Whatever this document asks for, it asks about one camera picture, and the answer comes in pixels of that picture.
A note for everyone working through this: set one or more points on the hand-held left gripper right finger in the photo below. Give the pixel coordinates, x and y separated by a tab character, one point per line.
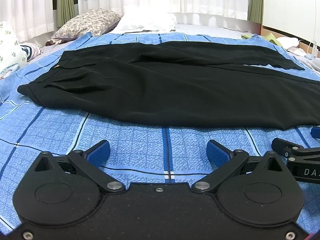
216	153

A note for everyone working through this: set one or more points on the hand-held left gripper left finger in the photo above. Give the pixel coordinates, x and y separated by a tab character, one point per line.
96	153

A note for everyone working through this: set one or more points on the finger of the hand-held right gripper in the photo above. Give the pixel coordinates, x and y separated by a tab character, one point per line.
316	132
279	145

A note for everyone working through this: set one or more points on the black pants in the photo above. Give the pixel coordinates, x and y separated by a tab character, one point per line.
160	85

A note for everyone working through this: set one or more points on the blue plaid blanket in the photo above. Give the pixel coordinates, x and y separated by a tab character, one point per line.
140	145

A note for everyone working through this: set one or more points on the white cloth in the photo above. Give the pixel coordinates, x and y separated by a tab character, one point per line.
290	43

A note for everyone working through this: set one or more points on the green cloth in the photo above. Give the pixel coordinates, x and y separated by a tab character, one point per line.
270	38

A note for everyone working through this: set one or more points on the striped cloth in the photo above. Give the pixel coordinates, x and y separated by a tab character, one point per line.
31	50

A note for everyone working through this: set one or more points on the floral pillow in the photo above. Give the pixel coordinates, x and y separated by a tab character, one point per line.
85	23

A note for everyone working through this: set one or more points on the white printed cushion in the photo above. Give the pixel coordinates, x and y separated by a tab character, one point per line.
8	47

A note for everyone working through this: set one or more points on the white pillow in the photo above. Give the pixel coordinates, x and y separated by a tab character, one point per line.
147	21

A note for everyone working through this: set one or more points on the green curtain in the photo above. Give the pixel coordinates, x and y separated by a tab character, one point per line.
255	1
65	2

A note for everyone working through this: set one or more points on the wooden bed frame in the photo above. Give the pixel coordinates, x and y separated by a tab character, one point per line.
282	31

